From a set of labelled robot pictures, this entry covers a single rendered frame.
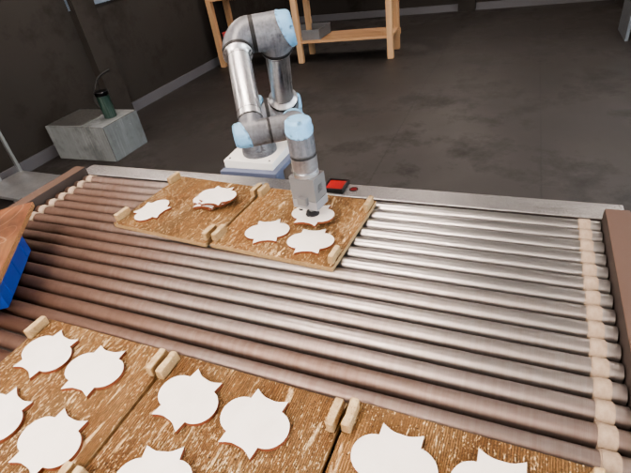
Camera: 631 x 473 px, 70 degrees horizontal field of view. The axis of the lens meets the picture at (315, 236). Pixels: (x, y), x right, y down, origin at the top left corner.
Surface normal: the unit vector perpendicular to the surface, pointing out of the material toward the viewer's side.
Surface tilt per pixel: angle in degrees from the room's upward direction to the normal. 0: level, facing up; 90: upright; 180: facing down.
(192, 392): 0
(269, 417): 0
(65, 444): 0
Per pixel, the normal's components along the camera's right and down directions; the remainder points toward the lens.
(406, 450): -0.14, -0.81
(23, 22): 0.92, 0.11
